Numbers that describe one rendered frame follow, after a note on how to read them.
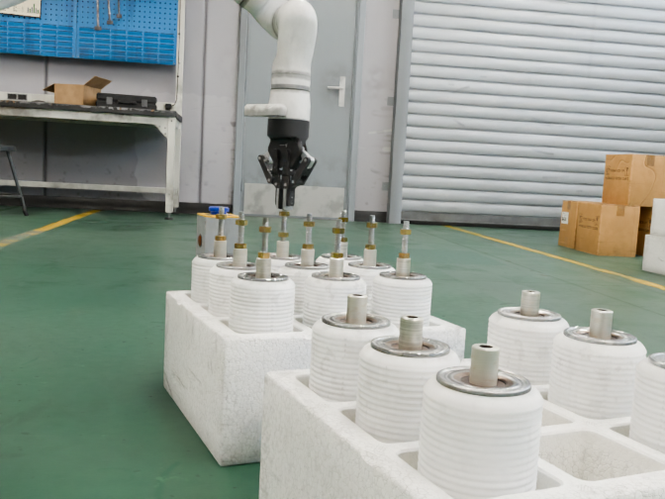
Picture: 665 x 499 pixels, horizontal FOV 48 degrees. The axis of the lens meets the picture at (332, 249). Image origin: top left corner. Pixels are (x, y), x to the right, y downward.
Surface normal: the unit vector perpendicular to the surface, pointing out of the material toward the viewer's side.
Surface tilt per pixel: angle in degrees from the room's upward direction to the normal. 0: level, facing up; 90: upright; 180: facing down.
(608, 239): 90
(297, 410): 90
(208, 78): 90
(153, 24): 90
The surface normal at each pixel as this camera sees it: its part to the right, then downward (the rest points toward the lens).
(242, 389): 0.41, 0.12
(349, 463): -0.91, 0.00
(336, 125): 0.14, 0.11
